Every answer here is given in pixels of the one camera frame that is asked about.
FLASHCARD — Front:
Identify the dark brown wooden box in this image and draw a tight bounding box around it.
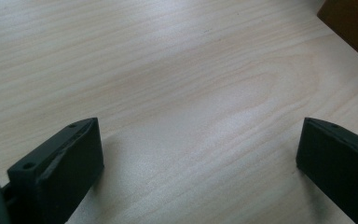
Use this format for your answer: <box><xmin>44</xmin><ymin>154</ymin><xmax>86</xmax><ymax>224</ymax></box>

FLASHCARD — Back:
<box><xmin>316</xmin><ymin>0</ymin><xmax>358</xmax><ymax>69</ymax></box>

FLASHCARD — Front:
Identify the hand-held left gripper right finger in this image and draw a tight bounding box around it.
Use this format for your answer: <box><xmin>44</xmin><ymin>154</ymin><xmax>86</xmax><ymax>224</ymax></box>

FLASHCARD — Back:
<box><xmin>295</xmin><ymin>117</ymin><xmax>358</xmax><ymax>224</ymax></box>

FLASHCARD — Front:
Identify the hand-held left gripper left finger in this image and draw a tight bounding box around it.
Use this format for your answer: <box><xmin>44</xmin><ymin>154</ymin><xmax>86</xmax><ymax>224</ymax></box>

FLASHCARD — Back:
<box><xmin>7</xmin><ymin>117</ymin><xmax>105</xmax><ymax>224</ymax></box>

